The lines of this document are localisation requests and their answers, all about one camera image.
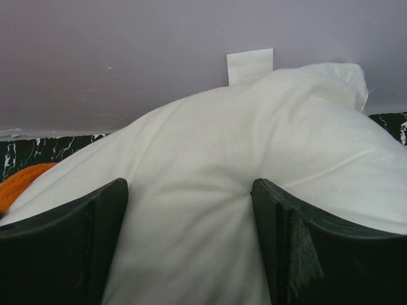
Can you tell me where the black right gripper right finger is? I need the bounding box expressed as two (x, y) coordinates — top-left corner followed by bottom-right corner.
(251, 179), (406, 304)

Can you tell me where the orange patterned plush pillowcase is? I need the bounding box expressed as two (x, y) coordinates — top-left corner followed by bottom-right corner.
(0, 163), (57, 217)

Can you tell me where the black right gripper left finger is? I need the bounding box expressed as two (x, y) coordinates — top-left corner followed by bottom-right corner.
(1, 179), (128, 304)

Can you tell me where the white pillow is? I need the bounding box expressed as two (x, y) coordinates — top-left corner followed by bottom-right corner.
(1, 63), (406, 304)

